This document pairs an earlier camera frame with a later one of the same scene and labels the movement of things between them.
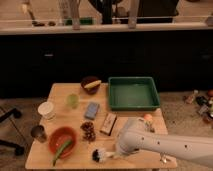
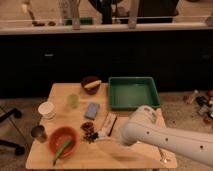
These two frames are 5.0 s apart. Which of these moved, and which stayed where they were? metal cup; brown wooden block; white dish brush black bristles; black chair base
Moved: white dish brush black bristles
Stayed: black chair base; brown wooden block; metal cup
